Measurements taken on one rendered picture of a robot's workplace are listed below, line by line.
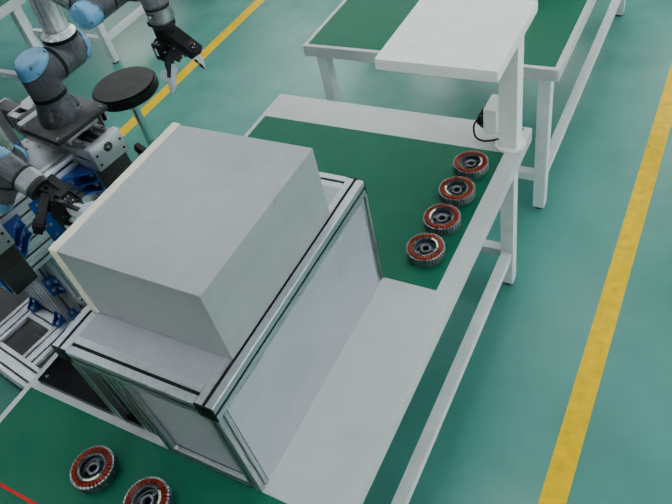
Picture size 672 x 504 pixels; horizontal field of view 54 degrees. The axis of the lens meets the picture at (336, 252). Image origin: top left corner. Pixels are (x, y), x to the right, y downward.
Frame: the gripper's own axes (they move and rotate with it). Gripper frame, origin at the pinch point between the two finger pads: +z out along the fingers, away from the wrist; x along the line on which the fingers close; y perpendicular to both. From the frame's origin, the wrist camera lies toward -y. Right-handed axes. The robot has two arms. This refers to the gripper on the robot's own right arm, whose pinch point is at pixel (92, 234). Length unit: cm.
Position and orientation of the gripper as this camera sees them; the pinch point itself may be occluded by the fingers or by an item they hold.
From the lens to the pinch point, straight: 189.1
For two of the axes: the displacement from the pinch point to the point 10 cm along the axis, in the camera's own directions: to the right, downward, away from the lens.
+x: -3.8, 5.2, 7.6
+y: 4.3, -6.3, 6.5
